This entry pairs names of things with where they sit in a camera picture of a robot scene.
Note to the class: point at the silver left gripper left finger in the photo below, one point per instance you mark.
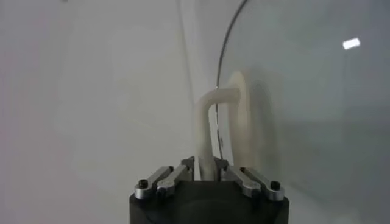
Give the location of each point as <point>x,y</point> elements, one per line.
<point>170,179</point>

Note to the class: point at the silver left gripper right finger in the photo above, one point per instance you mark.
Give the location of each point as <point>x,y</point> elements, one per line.
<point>246,181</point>

